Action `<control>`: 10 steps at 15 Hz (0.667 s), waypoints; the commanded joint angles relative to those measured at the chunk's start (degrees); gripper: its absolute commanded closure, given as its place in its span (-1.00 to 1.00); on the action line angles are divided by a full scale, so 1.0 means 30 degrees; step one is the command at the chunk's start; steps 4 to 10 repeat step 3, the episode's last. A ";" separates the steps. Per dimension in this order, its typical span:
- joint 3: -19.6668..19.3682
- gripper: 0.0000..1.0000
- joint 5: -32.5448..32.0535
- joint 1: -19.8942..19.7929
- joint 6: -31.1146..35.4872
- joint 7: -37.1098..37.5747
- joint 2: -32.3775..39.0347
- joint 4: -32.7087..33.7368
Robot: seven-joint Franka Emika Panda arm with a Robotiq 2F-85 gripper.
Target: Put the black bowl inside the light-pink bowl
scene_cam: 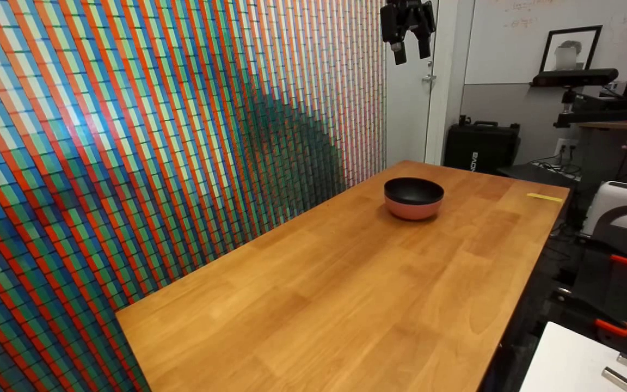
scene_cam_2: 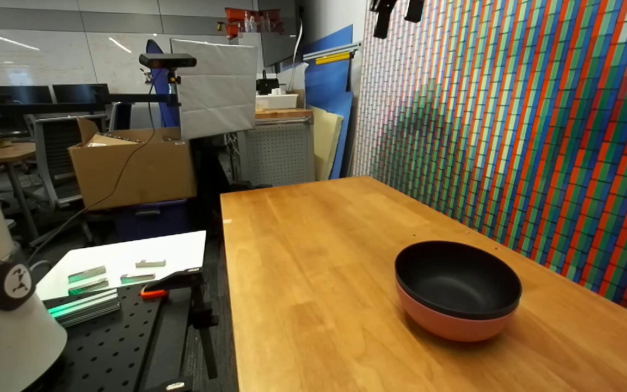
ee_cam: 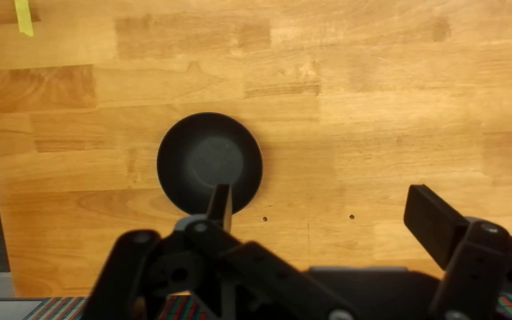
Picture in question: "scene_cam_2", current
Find black clamp with orange handle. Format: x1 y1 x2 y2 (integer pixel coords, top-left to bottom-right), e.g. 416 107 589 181
136 267 221 381

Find blue camera stand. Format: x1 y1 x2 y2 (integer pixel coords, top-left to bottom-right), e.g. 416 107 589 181
144 37 183 130

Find black perforated breadboard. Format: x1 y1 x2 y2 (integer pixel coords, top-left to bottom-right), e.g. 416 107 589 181
32 286 239 392

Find grey office chair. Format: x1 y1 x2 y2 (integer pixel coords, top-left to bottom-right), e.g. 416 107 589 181
23 108 112 213

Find black hanging fixture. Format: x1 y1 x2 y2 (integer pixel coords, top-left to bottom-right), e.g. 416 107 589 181
369 0 428 41

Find white paper sheet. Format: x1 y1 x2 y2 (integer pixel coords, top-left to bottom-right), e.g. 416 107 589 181
35 228 208 303

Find black computer monitor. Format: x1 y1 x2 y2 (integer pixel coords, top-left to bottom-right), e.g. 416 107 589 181
49 81 112 108
0 83 56 112

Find blue board panel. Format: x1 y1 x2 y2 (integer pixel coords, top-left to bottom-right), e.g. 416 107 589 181
300 23 356 181

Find white foam board panel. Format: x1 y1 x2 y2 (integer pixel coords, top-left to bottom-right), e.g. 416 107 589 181
167 37 260 142

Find light-pink bowl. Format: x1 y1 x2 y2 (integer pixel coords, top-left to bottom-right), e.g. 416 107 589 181
393 283 522 346

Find beige board panel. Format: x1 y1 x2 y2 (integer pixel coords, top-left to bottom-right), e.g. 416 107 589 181
309 105 346 182

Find aluminium extrusion bar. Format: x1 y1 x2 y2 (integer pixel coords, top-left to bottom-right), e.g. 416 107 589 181
44 286 124 331

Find blue storage bin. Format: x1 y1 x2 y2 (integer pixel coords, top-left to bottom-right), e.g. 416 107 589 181
110 200 194 244

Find cardboard box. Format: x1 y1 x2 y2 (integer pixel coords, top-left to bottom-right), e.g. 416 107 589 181
68 127 197 213

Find black stereo camera bar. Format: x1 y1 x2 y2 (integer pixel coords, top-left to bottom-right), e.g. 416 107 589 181
136 52 201 72

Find black bowl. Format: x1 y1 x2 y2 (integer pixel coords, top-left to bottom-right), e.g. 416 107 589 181
392 239 524 323

